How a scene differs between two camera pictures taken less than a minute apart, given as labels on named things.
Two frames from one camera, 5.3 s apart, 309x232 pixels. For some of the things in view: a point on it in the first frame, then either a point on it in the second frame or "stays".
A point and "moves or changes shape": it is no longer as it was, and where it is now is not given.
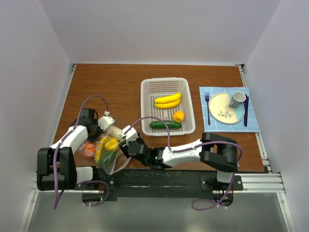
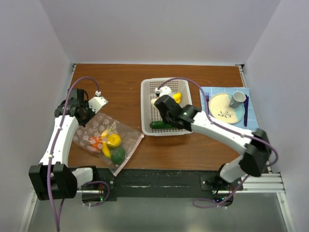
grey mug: (237, 99) stays
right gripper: (124, 147) to (164, 120)
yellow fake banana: (97, 154) to (104, 140)
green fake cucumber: (170, 124) stays
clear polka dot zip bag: (105, 152) moves or changes shape
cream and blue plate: (220, 111) stays
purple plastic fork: (207, 99) stays
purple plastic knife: (245, 103) stays
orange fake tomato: (89, 150) to (96, 142)
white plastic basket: (161, 97) stays
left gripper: (92, 138) to (83, 123)
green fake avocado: (107, 158) to (118, 155)
